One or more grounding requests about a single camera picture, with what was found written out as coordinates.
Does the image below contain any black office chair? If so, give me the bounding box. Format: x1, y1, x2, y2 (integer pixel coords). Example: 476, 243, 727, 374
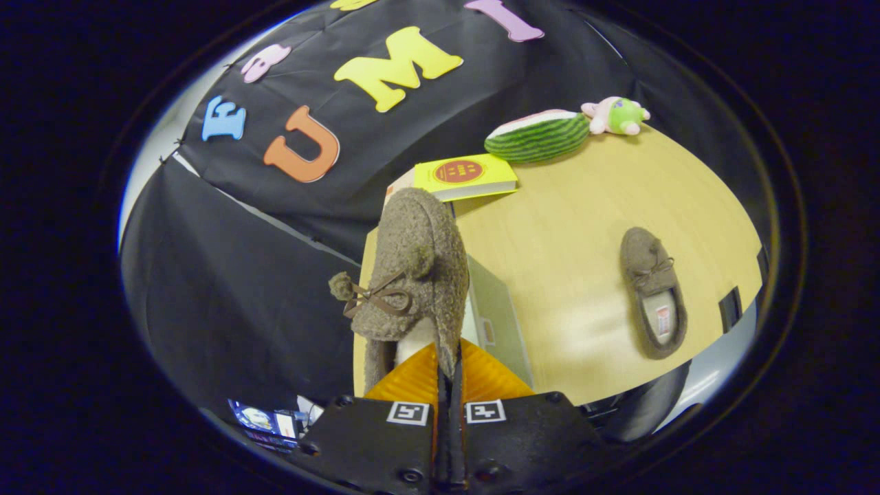
583, 360, 692, 443

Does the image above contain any watermelon slice plush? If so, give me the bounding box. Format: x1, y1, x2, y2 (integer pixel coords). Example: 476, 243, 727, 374
484, 109, 591, 164

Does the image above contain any cream plastic storage box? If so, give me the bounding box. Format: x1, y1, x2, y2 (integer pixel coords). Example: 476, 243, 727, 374
462, 254, 534, 389

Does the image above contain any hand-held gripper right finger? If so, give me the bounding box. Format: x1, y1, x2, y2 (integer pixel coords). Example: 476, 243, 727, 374
447, 337, 607, 495

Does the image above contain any pink and green plush toy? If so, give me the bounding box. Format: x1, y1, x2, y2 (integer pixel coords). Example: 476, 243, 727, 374
581, 96, 651, 137

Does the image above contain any computer monitor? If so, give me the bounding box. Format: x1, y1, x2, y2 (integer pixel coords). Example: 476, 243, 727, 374
228, 399, 305, 449

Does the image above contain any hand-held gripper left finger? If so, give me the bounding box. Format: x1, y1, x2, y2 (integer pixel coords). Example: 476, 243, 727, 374
294, 342, 444, 495

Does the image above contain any brown fuzzy shoe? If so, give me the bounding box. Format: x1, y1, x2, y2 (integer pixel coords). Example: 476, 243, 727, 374
619, 227, 688, 360
329, 187, 471, 394

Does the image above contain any yellow book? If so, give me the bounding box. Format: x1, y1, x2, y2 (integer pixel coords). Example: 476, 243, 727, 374
413, 153, 519, 203

